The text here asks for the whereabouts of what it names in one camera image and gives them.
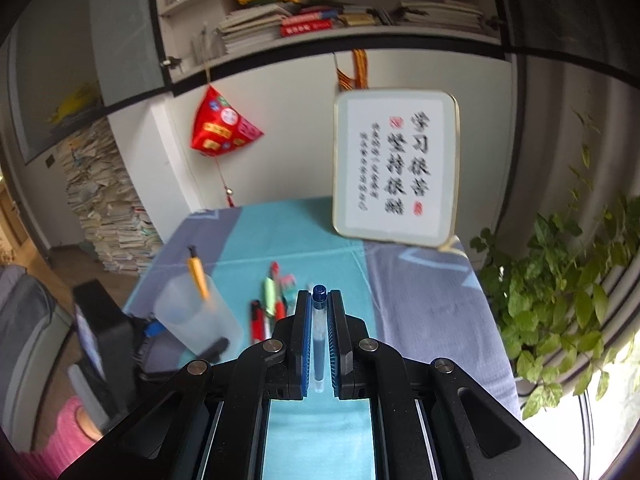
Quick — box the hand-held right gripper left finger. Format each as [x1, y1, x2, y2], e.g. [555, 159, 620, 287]
[57, 290, 311, 480]

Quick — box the thick red book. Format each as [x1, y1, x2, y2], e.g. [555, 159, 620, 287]
[280, 22, 335, 38]

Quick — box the grey sofa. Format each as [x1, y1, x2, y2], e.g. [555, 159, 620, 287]
[0, 265, 77, 453]

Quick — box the blue patterned tablecloth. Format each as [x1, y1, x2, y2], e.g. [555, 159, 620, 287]
[122, 197, 523, 480]

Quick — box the stack of grey booklets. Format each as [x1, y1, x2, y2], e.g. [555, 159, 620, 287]
[216, 2, 301, 56]

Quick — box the green leafy plant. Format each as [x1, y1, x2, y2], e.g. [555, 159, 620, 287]
[470, 110, 640, 421]

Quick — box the red pyramid ornament with tassel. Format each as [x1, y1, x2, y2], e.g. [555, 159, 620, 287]
[189, 85, 265, 209]

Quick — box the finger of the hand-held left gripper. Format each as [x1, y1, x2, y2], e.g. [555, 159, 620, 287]
[199, 337, 231, 365]
[130, 312, 167, 347]

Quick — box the glass cabinet door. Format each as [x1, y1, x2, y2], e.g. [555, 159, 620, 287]
[0, 0, 173, 166]

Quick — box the framed calligraphy picture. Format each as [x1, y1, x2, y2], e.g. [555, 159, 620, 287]
[331, 89, 461, 249]

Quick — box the slim red pen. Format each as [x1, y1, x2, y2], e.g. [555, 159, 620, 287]
[270, 261, 289, 322]

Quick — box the frosted plastic cup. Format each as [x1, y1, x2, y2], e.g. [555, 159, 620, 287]
[152, 275, 243, 358]

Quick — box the thick red pen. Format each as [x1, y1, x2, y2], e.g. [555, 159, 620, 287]
[249, 300, 266, 344]

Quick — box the tall pile of papers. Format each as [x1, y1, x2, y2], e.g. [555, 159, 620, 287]
[57, 120, 164, 277]

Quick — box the orange pen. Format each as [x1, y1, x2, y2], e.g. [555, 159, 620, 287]
[186, 245, 211, 302]

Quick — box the pale green pen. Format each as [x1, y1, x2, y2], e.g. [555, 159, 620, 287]
[263, 276, 279, 320]

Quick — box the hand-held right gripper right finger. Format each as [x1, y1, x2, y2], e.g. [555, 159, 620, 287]
[330, 290, 578, 480]

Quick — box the clear pen with blue cap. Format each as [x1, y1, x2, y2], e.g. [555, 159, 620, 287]
[311, 284, 328, 394]

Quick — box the stack of pale books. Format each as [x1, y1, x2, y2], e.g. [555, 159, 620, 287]
[397, 0, 486, 36]

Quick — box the white wall shelf unit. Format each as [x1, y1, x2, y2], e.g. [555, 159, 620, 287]
[150, 0, 516, 97]

